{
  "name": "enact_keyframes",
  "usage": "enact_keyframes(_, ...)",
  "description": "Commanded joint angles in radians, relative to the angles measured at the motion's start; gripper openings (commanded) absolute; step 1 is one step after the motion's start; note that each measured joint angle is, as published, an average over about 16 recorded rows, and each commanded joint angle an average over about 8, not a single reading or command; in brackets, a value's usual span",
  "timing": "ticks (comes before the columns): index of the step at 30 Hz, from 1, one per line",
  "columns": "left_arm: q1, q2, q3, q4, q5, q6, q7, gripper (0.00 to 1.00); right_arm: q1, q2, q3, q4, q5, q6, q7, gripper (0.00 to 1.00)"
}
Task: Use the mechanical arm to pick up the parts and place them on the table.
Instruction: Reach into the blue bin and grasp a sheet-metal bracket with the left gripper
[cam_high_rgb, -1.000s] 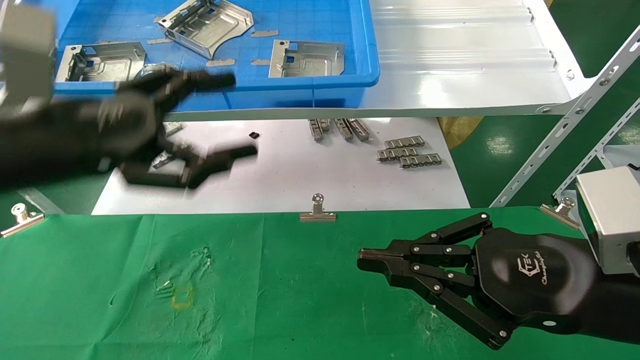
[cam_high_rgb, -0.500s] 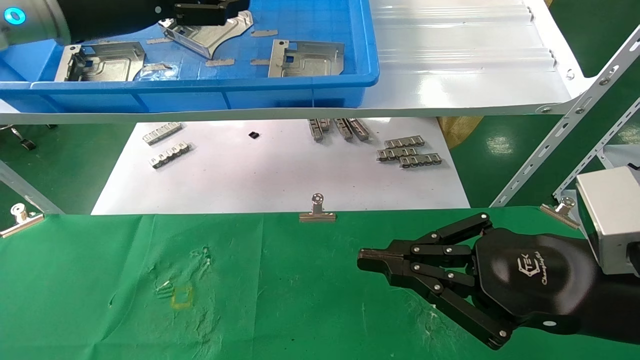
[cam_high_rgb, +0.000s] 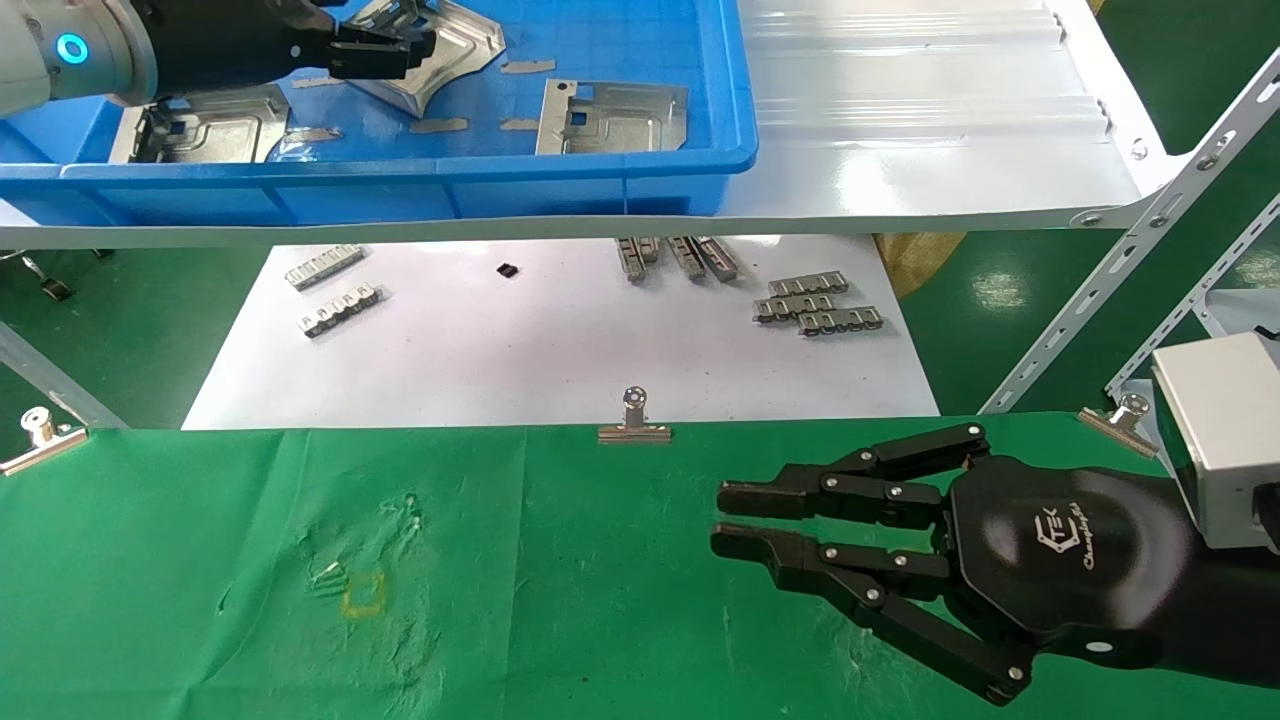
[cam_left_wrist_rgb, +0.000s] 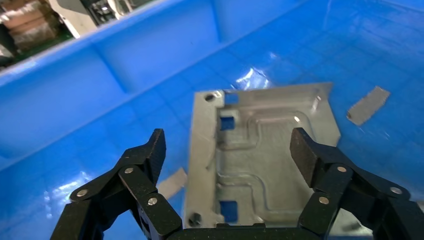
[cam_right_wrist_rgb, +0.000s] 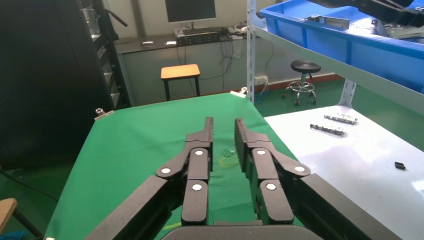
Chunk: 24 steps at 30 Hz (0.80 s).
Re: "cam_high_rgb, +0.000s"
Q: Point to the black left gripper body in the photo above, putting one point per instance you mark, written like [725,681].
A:
[230,40]

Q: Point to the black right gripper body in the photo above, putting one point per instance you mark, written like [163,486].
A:
[1070,560]

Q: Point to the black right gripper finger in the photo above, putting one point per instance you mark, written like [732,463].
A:
[850,575]
[850,490]

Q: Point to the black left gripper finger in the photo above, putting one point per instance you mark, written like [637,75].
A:
[385,43]
[370,66]

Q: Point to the bent sheet metal bracket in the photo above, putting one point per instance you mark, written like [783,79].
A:
[230,125]
[455,45]
[640,120]

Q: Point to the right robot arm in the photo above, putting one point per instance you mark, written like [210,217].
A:
[1240,620]

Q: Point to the brown tape piece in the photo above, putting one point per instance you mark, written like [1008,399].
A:
[318,82]
[312,134]
[528,67]
[520,125]
[440,125]

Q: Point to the clear plastic film scrap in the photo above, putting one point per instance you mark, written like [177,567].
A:
[320,150]

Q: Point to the silver binder clip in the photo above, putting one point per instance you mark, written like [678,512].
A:
[42,448]
[635,432]
[1122,425]

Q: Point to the small notched metal strip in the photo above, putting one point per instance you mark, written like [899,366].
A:
[631,260]
[795,307]
[651,249]
[687,258]
[718,258]
[325,266]
[342,310]
[840,320]
[808,285]

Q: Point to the blue plastic bin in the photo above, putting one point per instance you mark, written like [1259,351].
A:
[620,40]

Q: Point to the yellow woven sack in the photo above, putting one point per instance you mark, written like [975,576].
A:
[920,260]

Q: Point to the black round wheeled stool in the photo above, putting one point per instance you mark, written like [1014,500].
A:
[45,283]

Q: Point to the green table cloth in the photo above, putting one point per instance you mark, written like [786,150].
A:
[500,560]

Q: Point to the white metal shelf board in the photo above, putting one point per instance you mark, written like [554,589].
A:
[900,120]

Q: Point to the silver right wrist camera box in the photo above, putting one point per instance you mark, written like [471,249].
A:
[1225,440]

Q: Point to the white perforated shelf post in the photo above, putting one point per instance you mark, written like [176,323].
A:
[60,380]
[1190,310]
[1100,300]

